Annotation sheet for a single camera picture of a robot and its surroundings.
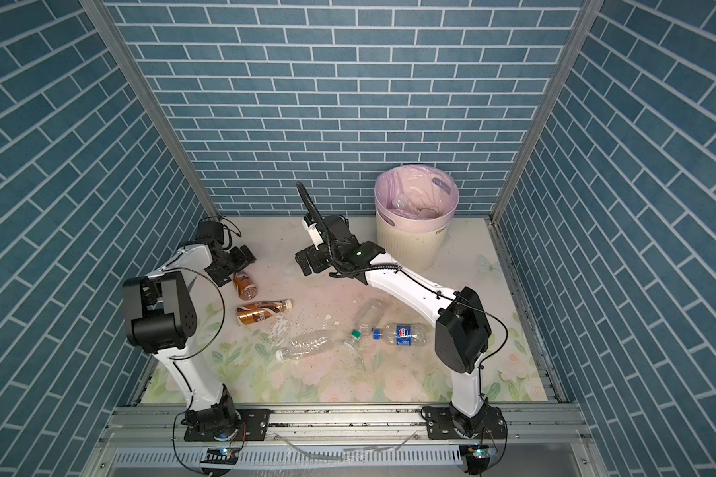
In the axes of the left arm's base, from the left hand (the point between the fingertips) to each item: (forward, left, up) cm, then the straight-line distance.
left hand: (250, 264), depth 99 cm
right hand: (-7, -24, +17) cm, 30 cm away
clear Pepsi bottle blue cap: (-24, -50, 0) cm, 55 cm away
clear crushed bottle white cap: (-26, -22, -4) cm, 34 cm away
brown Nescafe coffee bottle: (-9, -1, -1) cm, 9 cm away
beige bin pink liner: (+19, -56, +11) cm, 60 cm away
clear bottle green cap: (-15, -40, -7) cm, 44 cm away
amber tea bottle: (-17, -5, -1) cm, 18 cm away
